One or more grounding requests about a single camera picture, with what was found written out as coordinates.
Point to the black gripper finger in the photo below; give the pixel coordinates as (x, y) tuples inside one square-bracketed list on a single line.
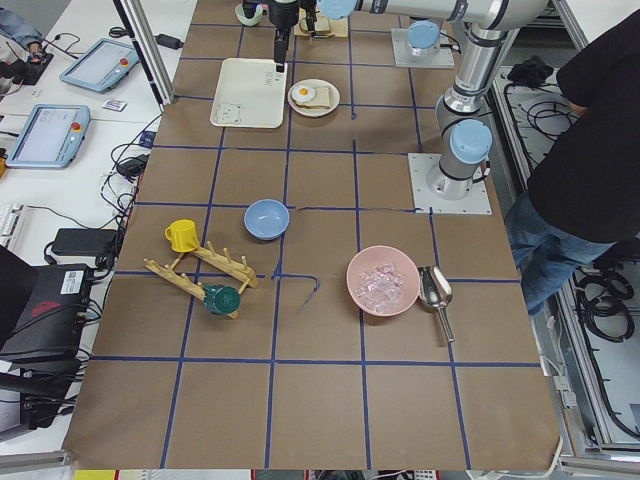
[(281, 44), (311, 20)]

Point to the bread slice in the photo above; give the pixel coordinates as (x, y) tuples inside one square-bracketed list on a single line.
[(322, 28), (321, 101)]

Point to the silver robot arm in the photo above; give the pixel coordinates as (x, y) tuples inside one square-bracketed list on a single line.
[(422, 36), (466, 140)]

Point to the bread slice on plate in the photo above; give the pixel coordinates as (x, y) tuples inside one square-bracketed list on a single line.
[(321, 101)]

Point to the cream round plate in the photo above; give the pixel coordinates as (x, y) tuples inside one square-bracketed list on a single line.
[(314, 113)]

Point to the wooden cutting board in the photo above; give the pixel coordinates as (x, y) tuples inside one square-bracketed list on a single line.
[(339, 27)]

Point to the light green bowl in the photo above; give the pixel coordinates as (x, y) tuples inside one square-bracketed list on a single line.
[(249, 14)]

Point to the toy fried egg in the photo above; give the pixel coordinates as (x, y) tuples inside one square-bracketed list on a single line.
[(302, 94)]

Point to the cream bear serving tray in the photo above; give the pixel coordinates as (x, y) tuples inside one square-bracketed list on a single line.
[(250, 93)]

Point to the upper teach pendant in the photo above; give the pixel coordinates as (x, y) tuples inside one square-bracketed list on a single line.
[(102, 66)]

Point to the teach pendant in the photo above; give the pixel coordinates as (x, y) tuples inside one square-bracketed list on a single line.
[(51, 137), (102, 66)]

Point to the blue bowl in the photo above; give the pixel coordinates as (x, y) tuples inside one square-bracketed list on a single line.
[(266, 219)]

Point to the yellow cup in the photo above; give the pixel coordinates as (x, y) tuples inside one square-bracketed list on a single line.
[(182, 235)]

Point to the wooden dish rack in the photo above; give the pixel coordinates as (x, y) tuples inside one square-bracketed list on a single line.
[(230, 269)]

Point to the lower teach pendant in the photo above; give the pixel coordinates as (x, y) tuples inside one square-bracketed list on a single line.
[(51, 137)]

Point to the pink bowl with ice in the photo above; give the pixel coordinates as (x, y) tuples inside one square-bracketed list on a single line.
[(383, 281)]

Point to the dark green cup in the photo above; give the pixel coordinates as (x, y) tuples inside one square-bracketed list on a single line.
[(221, 299)]

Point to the black power adapter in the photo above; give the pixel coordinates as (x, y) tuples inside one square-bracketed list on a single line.
[(82, 242)]

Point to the metal scoop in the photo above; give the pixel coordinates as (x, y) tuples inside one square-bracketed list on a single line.
[(435, 294)]

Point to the person in black shirt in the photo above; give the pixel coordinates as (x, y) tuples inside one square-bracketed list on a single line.
[(584, 196)]

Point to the black electronics box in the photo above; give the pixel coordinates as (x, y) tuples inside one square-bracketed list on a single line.
[(41, 308)]

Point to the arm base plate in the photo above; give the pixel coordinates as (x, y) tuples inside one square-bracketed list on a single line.
[(434, 192), (405, 55)]

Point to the aluminium frame post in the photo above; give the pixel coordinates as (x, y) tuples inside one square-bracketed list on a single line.
[(134, 20)]

